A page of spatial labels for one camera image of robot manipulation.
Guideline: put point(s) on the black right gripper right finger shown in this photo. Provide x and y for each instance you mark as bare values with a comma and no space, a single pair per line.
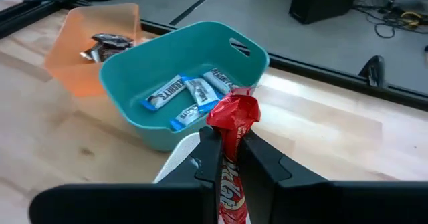
317,204

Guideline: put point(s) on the white Hershey's cookies creme bar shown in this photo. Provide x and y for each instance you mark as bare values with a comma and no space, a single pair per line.
164,93
202,93
220,80
187,116

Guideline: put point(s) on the white plastic bin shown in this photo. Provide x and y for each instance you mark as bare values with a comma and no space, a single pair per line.
177,157

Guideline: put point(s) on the dark Hershey's chocolate bar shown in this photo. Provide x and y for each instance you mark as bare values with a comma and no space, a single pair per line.
93,53
113,53
112,40

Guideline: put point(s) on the teal plastic bin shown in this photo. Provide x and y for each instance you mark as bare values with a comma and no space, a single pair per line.
150,67

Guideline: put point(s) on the red KitKat bar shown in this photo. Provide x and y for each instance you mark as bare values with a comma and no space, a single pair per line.
234,117

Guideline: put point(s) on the orange translucent plastic bin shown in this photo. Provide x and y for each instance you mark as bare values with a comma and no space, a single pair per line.
77,73

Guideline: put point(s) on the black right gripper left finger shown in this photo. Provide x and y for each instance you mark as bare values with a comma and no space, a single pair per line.
133,204

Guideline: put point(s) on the black box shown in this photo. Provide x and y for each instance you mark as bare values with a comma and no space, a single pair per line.
321,0

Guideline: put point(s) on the black table clamp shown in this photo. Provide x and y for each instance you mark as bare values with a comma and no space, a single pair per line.
372,70

